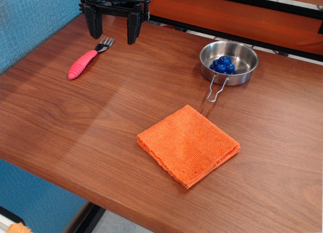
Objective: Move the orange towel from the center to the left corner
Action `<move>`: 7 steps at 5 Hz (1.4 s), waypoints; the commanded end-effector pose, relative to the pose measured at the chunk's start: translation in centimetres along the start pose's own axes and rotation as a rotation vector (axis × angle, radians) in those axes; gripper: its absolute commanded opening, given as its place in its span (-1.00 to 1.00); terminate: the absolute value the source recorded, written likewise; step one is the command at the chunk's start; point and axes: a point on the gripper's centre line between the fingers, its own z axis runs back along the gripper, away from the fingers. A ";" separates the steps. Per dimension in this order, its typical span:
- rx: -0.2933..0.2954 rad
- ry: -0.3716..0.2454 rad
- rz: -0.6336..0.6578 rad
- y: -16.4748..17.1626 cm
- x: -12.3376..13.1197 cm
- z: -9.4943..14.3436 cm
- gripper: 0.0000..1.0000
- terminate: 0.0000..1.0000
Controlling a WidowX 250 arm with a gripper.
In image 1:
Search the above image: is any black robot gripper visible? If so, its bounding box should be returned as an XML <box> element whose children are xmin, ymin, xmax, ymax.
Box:
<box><xmin>79</xmin><ymin>0</ymin><xmax>151</xmax><ymax>45</ymax></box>

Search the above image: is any table leg frame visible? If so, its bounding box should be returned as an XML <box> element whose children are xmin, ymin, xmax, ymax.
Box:
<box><xmin>62</xmin><ymin>201</ymin><xmax>105</xmax><ymax>233</ymax></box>

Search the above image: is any orange back panel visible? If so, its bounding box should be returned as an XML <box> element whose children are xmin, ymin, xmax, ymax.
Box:
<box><xmin>143</xmin><ymin>0</ymin><xmax>323</xmax><ymax>56</ymax></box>

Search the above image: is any red-handled fork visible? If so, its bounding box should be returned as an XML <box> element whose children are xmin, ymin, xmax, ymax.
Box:
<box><xmin>67</xmin><ymin>37</ymin><xmax>114</xmax><ymax>80</ymax></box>

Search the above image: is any small steel pan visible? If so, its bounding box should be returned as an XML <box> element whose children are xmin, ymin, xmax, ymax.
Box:
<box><xmin>199</xmin><ymin>41</ymin><xmax>258</xmax><ymax>102</ymax></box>

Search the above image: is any orange cloth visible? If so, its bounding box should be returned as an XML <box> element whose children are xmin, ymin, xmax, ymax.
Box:
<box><xmin>137</xmin><ymin>105</ymin><xmax>241</xmax><ymax>189</ymax></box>

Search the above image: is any orange object at corner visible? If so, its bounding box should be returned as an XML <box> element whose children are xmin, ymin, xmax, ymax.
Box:
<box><xmin>6</xmin><ymin>223</ymin><xmax>32</xmax><ymax>233</ymax></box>

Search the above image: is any blue toy grape bunch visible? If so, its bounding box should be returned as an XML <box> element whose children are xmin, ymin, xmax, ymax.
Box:
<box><xmin>209</xmin><ymin>56</ymin><xmax>236</xmax><ymax>75</ymax></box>

